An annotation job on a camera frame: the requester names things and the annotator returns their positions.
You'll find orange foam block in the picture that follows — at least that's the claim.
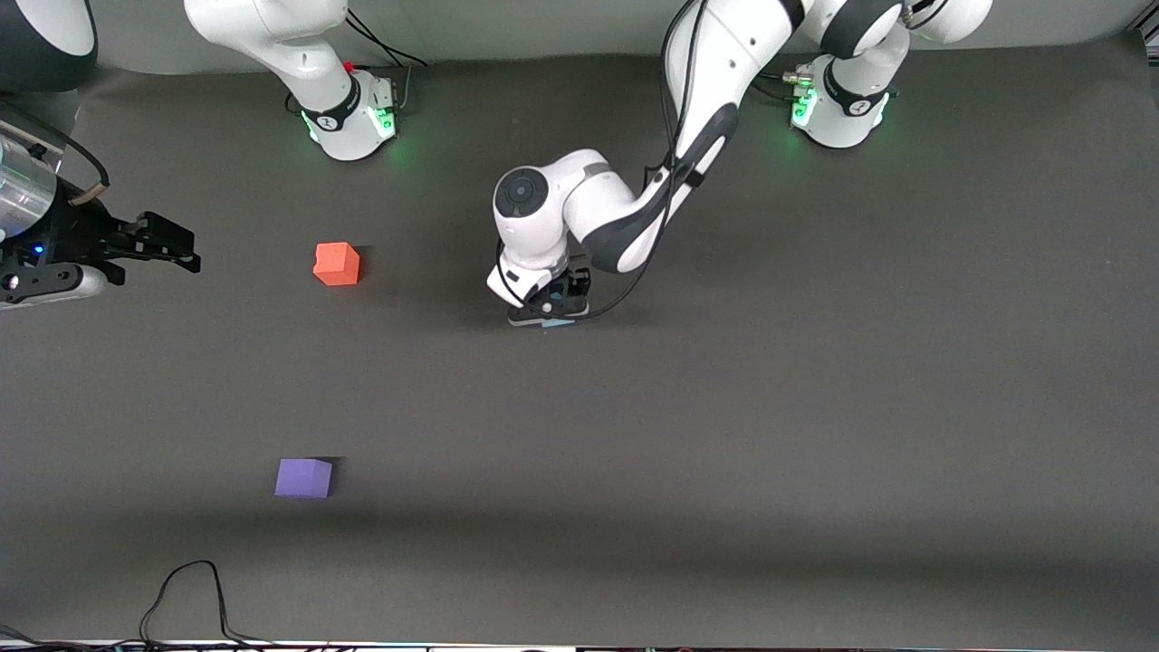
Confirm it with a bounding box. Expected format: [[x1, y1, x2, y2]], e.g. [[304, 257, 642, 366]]
[[313, 242, 361, 287]]

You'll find purple foam block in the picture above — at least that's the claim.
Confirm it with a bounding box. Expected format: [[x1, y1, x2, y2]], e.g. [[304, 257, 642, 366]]
[[274, 457, 334, 500]]

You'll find dark grey table mat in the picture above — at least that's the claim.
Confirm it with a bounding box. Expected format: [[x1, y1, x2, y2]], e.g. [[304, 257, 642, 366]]
[[0, 32, 1159, 648]]

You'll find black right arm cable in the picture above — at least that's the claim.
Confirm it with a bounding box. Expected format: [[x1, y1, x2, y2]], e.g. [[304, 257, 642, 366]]
[[0, 100, 111, 207]]

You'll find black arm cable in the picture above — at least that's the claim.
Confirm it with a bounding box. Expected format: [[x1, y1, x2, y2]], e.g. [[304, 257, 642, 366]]
[[0, 100, 111, 207], [496, 0, 716, 318]]

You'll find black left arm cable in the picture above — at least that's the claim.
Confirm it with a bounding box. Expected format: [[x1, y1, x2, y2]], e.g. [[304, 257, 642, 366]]
[[496, 0, 716, 318]]

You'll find black left base cable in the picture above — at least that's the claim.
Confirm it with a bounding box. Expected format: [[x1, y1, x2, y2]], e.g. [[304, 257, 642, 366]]
[[754, 71, 813, 103]]

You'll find black base cable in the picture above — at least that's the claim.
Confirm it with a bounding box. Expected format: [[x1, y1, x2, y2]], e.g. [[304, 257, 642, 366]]
[[347, 7, 428, 111], [754, 71, 813, 103]]

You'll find black right base cable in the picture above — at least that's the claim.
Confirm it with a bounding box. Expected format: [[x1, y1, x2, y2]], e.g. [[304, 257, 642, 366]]
[[347, 7, 428, 111]]

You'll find black looped cable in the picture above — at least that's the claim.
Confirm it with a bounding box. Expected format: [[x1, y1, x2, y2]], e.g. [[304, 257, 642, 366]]
[[139, 560, 300, 649]]

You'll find black table edge cable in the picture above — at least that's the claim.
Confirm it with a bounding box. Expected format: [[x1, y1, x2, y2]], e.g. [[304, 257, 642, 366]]
[[0, 623, 146, 651]]

